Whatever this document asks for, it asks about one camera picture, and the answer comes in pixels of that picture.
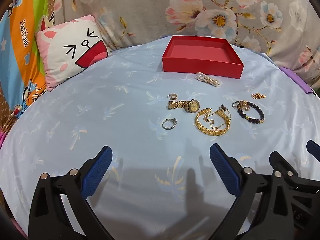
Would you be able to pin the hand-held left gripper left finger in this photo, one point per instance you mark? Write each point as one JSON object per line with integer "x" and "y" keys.
{"x": 100, "y": 166}

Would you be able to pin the red cardboard box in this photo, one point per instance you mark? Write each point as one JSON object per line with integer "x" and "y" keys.
{"x": 200, "y": 58}

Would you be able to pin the gold wristwatch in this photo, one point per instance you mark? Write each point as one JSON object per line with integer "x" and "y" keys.
{"x": 186, "y": 105}

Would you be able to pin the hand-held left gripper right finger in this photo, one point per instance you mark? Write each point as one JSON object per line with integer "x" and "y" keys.
{"x": 223, "y": 166}

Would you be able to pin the gold dangle earrings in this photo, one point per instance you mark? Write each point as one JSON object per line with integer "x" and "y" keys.
{"x": 258, "y": 95}

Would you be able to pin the grey floral blanket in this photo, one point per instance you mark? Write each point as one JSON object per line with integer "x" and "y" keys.
{"x": 175, "y": 5}

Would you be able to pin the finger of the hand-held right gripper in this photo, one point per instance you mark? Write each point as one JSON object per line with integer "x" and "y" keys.
{"x": 314, "y": 148}
{"x": 283, "y": 162}

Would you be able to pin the light blue palm print sheet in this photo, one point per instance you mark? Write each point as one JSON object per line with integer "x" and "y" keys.
{"x": 125, "y": 105}

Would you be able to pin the white cat face pillow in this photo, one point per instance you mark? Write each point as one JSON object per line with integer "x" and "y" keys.
{"x": 72, "y": 52}

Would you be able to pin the colourful cartoon cloth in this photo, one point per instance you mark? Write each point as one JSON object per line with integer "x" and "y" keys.
{"x": 20, "y": 42}

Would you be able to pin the pink cloth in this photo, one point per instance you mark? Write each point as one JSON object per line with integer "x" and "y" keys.
{"x": 2, "y": 138}

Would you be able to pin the purple flat object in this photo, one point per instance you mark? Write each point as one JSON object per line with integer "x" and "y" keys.
{"x": 297, "y": 80}

